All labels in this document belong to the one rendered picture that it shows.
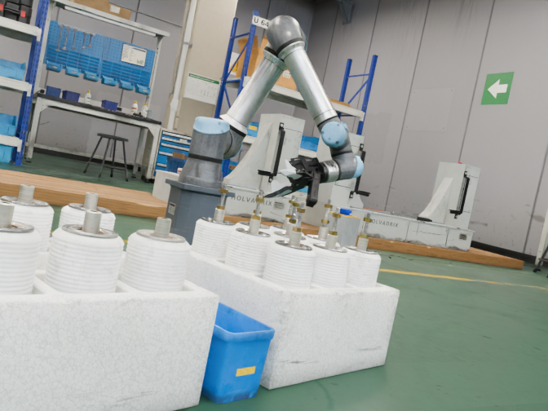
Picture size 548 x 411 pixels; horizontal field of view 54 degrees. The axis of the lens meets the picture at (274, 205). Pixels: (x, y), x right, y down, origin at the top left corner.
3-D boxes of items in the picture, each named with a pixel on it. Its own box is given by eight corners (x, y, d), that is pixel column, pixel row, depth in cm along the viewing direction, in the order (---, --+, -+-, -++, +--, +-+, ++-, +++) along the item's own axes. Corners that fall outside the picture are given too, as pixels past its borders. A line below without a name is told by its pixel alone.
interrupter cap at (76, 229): (51, 227, 75) (52, 222, 75) (101, 230, 80) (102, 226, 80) (76, 239, 70) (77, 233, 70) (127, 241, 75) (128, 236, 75)
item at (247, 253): (206, 313, 112) (223, 228, 112) (226, 306, 121) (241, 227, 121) (247, 326, 109) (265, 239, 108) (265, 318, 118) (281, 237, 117)
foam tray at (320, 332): (150, 320, 123) (165, 243, 123) (267, 312, 152) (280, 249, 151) (268, 391, 97) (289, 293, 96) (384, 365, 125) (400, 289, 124)
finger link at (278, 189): (261, 188, 180) (285, 176, 179) (267, 203, 178) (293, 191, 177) (258, 184, 177) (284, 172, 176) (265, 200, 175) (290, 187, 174)
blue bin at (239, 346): (122, 341, 107) (134, 282, 106) (169, 337, 114) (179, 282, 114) (216, 408, 86) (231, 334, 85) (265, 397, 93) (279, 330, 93)
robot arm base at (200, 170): (171, 178, 184) (177, 150, 184) (211, 186, 192) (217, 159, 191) (187, 183, 171) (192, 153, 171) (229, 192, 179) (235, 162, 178)
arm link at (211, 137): (182, 152, 176) (190, 110, 176) (196, 155, 189) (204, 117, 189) (216, 158, 174) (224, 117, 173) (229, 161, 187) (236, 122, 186)
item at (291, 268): (308, 339, 108) (326, 252, 107) (280, 346, 100) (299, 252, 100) (271, 324, 114) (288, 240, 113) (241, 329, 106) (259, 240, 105)
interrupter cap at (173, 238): (126, 232, 83) (127, 227, 83) (166, 235, 89) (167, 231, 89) (153, 243, 78) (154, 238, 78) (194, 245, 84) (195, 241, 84)
